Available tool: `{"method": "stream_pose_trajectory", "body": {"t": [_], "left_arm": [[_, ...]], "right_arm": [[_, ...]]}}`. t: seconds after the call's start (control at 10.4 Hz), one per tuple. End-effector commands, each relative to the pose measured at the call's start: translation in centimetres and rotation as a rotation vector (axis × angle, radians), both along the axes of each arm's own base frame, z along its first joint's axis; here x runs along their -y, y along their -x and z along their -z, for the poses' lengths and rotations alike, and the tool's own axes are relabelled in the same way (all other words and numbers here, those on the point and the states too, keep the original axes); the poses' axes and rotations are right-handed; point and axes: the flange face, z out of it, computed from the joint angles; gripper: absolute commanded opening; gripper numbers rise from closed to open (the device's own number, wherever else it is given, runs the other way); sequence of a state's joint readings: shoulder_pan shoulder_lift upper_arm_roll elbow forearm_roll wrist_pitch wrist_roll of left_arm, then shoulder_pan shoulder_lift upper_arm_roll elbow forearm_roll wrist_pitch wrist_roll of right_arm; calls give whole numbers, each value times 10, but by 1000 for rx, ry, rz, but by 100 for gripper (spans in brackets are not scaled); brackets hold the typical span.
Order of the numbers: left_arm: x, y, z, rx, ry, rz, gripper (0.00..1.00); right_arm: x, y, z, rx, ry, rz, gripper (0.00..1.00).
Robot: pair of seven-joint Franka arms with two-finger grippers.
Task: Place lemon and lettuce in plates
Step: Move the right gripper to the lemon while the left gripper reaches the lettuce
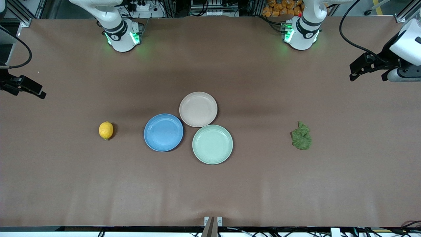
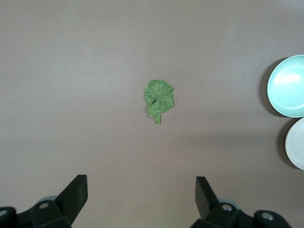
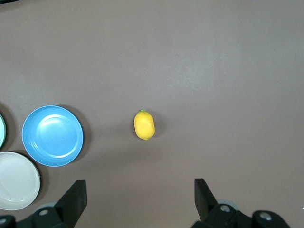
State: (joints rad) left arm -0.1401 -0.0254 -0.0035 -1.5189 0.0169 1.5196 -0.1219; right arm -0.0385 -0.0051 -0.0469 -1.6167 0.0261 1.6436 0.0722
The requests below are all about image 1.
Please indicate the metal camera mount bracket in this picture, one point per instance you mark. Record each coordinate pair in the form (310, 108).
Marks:
(212, 225)

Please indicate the yellow lemon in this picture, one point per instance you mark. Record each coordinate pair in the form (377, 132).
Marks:
(106, 130)

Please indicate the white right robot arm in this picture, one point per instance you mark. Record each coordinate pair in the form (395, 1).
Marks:
(120, 36)

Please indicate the beige pink round plate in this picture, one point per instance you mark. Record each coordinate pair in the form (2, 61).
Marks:
(198, 108)

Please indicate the pile of orange objects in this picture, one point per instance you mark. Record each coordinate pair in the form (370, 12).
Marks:
(279, 8)

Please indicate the blue round plate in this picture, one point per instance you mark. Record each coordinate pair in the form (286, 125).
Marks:
(162, 132)

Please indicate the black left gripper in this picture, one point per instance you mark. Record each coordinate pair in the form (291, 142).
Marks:
(387, 56)

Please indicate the green lettuce leaf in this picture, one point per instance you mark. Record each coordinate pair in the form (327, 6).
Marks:
(301, 138)

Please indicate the pale green round plate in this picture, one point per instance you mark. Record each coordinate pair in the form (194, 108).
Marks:
(212, 144)

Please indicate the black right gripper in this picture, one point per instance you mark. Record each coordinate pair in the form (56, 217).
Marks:
(7, 83)

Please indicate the white power strip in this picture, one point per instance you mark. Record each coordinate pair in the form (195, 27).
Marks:
(144, 7)

